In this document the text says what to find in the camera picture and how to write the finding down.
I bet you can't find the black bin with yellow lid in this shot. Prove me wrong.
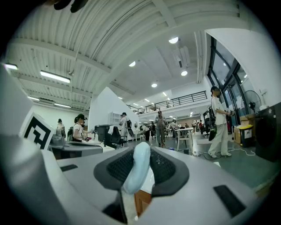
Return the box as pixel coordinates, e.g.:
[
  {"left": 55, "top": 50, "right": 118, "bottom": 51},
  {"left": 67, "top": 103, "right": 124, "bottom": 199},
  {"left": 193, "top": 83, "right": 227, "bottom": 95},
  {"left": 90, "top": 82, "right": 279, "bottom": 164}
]
[{"left": 238, "top": 124, "right": 256, "bottom": 148}]

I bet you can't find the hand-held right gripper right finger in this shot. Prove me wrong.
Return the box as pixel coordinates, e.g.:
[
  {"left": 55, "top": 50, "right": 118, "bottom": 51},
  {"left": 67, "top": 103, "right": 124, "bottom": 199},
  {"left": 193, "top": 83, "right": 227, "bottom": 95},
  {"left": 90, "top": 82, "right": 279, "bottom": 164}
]
[{"left": 140, "top": 146, "right": 264, "bottom": 225}]

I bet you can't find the long ceiling light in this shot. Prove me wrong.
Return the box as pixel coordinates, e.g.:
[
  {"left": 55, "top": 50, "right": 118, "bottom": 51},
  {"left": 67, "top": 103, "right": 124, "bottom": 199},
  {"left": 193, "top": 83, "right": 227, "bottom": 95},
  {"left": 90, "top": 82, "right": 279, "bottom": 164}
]
[{"left": 40, "top": 70, "right": 71, "bottom": 84}]

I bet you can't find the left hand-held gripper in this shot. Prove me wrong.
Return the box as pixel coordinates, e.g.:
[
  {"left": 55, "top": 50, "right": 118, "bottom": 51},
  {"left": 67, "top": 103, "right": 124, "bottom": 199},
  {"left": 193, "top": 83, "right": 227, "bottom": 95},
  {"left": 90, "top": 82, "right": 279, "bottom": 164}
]
[{"left": 0, "top": 63, "right": 97, "bottom": 225}]

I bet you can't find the white rounded block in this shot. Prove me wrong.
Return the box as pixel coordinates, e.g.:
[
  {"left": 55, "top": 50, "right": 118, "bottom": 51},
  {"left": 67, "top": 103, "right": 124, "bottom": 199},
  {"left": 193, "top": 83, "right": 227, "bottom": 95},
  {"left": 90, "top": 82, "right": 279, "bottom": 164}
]
[{"left": 122, "top": 142, "right": 151, "bottom": 195}]

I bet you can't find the black balcony railing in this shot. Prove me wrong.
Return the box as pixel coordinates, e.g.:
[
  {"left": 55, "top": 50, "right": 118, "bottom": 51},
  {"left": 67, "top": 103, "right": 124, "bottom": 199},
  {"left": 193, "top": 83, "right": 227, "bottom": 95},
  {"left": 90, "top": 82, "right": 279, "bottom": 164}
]
[{"left": 126, "top": 90, "right": 207, "bottom": 115}]

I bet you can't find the black standing fan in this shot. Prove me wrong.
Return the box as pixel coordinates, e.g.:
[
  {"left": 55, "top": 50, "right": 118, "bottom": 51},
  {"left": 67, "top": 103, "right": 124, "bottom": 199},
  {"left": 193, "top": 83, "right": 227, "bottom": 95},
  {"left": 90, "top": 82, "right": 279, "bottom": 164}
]
[{"left": 241, "top": 90, "right": 262, "bottom": 115}]

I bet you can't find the white floor cable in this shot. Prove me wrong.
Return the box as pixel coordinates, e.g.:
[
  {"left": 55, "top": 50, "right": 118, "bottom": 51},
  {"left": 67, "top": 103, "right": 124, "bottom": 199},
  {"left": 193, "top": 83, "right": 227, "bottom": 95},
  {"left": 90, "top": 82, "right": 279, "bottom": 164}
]
[{"left": 227, "top": 147, "right": 256, "bottom": 157}]

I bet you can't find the wooden cabinet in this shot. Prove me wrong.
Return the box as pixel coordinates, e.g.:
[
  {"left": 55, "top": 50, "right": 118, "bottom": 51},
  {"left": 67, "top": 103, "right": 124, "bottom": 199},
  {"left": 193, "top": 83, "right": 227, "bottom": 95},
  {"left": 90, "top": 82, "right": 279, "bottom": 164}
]
[{"left": 133, "top": 189, "right": 152, "bottom": 218}]

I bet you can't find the black office chair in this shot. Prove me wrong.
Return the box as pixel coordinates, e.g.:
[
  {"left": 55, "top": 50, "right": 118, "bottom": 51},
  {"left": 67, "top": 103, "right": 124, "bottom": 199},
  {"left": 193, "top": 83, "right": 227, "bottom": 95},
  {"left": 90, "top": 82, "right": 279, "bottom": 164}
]
[{"left": 104, "top": 126, "right": 128, "bottom": 149}]

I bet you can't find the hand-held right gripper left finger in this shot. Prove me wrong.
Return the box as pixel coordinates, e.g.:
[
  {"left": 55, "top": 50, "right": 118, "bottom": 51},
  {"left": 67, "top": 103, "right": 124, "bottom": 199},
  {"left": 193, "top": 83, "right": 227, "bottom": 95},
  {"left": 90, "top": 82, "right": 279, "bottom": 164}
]
[{"left": 56, "top": 146, "right": 135, "bottom": 225}]

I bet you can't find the black front-loading appliance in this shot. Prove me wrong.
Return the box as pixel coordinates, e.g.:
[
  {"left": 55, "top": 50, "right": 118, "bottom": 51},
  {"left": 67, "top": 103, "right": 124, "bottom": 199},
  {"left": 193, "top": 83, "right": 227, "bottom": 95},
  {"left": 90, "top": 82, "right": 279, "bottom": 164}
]
[{"left": 254, "top": 102, "right": 281, "bottom": 163}]

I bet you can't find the white table with thin legs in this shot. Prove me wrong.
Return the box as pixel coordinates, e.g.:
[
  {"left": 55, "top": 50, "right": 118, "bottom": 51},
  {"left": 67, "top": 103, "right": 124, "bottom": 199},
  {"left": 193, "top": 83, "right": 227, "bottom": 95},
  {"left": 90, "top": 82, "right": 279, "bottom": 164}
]
[{"left": 175, "top": 128, "right": 194, "bottom": 152}]

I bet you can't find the grey work table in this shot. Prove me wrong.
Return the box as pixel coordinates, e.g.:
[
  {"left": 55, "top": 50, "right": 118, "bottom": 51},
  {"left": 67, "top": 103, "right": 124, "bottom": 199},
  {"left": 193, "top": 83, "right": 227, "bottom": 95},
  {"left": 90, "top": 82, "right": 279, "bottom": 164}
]
[{"left": 48, "top": 140, "right": 104, "bottom": 160}]

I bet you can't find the white counter table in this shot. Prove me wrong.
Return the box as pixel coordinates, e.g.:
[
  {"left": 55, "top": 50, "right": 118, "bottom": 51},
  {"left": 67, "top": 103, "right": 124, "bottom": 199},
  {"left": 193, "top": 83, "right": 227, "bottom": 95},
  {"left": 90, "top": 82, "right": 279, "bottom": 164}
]
[{"left": 140, "top": 166, "right": 155, "bottom": 194}]

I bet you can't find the cardboard box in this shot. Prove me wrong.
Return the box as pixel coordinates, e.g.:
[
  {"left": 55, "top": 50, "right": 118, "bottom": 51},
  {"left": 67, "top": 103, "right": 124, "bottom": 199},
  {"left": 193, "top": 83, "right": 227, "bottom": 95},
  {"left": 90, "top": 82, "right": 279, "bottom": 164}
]
[{"left": 233, "top": 116, "right": 255, "bottom": 145}]

